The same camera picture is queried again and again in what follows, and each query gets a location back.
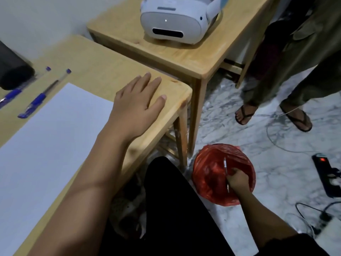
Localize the person's left hand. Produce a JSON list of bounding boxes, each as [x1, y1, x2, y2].
[[105, 73, 167, 146]]

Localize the person's right hand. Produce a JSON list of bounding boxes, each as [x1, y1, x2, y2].
[[226, 168, 250, 196]]

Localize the white pen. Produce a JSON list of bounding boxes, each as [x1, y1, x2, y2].
[[223, 157, 230, 190]]

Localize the person's left forearm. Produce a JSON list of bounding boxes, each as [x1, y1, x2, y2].
[[28, 125, 131, 256]]

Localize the person's right forearm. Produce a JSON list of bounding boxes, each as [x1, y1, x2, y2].
[[234, 188, 299, 250]]

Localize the red plastic bag bin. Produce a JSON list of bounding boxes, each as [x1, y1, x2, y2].
[[192, 143, 256, 207]]

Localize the wooden table with headset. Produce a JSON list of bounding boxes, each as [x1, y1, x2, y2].
[[86, 0, 281, 158]]

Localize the wooden desk with paper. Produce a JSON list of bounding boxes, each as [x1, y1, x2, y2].
[[0, 34, 193, 256]]

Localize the black sandal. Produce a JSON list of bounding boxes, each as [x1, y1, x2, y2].
[[280, 106, 313, 132], [235, 104, 258, 126]]

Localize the white VR headset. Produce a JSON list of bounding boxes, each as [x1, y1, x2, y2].
[[140, 0, 230, 45]]

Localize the person's black trousers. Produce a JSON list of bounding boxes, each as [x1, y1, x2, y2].
[[98, 156, 235, 256]]

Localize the person's black sleeve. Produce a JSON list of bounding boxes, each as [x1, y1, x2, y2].
[[255, 233, 331, 256]]

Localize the black power strip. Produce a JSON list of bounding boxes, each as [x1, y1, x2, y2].
[[312, 153, 341, 198]]

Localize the grey patterned cloth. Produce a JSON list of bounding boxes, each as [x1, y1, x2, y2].
[[109, 173, 147, 240]]

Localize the blue gel pen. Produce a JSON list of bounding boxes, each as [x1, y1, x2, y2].
[[0, 66, 52, 110], [18, 69, 72, 119]]

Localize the white paper sheet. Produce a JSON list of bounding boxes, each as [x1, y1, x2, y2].
[[0, 82, 115, 256]]

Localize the dark cloth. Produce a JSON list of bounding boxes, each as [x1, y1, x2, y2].
[[247, 0, 318, 81]]

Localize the black cylindrical case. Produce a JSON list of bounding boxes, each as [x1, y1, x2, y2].
[[0, 40, 36, 91]]

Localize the thin white cable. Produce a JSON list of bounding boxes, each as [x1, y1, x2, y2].
[[266, 106, 318, 154]]

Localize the black cable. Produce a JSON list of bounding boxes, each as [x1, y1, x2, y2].
[[295, 201, 341, 235]]

